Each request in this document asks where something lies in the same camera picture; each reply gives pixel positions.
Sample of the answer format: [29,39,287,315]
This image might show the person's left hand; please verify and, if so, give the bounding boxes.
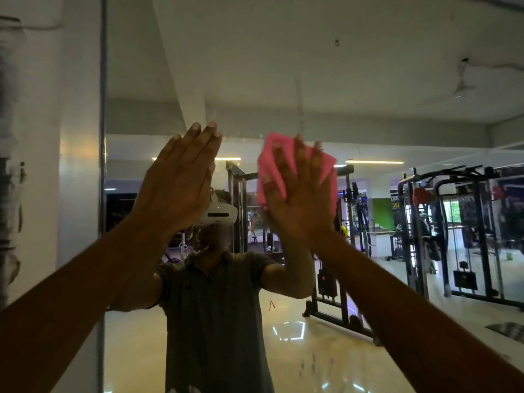
[130,121,223,239]

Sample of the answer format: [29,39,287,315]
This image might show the person's right hand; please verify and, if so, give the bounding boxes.
[261,134,339,247]

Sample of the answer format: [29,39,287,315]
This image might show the pink cloth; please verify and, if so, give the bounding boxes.
[257,133,339,211]

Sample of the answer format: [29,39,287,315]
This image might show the large wall mirror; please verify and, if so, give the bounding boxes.
[100,0,524,393]

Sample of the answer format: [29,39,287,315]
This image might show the person's left forearm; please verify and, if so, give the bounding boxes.
[0,216,172,393]

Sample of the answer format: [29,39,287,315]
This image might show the person's right forearm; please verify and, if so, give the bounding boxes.
[311,231,524,393]

